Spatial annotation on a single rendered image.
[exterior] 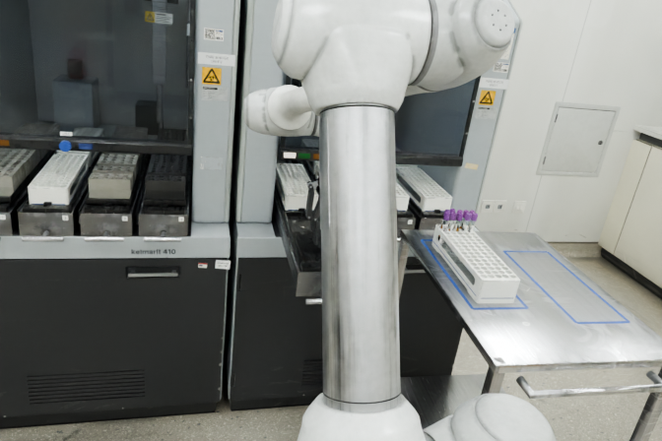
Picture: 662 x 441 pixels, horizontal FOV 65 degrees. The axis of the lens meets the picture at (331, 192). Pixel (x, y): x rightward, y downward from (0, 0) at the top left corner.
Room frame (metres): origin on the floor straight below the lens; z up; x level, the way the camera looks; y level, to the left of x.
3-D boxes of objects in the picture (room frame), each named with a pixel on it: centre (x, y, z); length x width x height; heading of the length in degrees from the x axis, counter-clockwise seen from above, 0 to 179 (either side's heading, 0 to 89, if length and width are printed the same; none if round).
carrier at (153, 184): (1.42, 0.49, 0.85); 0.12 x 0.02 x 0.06; 106
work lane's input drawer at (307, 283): (1.44, 0.08, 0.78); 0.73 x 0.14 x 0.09; 15
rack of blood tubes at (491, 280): (1.21, -0.38, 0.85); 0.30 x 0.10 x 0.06; 13
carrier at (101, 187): (1.38, 0.63, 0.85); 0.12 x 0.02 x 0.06; 106
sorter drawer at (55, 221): (1.57, 0.84, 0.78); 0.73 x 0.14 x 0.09; 15
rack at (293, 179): (1.62, 0.12, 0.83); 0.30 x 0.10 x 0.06; 15
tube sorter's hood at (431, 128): (1.82, -0.06, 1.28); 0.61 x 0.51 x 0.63; 105
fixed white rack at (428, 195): (1.75, -0.31, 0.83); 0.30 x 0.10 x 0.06; 15
